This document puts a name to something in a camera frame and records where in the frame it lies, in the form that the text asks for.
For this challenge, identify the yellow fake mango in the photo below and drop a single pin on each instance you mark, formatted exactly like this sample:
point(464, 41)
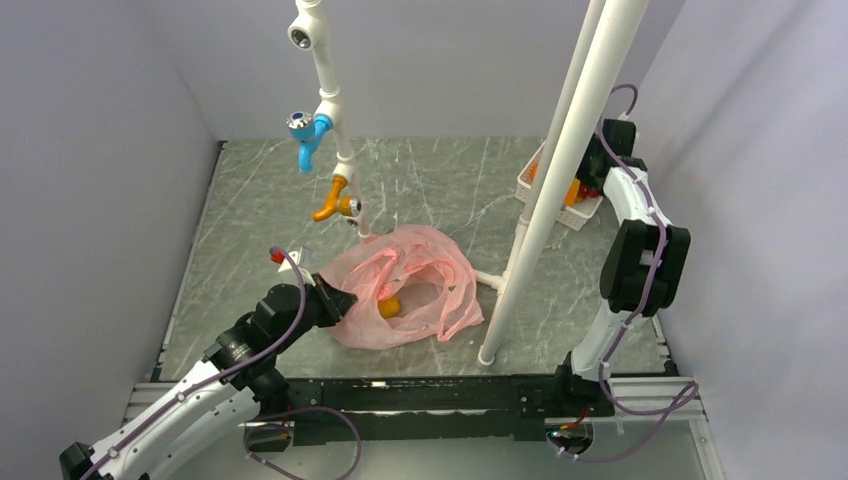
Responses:
point(389, 307)

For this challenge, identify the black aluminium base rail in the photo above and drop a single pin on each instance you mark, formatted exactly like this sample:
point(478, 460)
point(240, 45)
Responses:
point(521, 407)

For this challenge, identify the orange faucet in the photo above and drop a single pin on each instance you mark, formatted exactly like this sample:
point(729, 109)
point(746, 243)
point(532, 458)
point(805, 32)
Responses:
point(337, 202)

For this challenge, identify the red lychee bunch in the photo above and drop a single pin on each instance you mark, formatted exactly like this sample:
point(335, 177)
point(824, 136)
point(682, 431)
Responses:
point(584, 193)

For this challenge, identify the white PVC pipe frame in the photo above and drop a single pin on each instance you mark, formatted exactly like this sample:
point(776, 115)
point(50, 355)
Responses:
point(605, 38)

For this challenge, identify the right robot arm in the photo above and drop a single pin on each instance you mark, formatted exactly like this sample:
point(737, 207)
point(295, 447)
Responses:
point(642, 271)

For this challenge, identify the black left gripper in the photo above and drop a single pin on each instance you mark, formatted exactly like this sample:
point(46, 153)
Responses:
point(335, 303)

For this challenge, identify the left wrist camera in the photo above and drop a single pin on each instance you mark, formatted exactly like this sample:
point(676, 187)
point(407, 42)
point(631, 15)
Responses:
point(292, 264)

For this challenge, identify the blue faucet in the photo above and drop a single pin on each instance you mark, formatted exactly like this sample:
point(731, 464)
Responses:
point(308, 130)

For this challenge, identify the pink plastic bag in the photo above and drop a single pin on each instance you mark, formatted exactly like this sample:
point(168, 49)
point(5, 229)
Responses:
point(425, 269)

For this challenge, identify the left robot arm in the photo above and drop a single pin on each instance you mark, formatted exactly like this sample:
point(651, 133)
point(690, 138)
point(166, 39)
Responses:
point(229, 385)

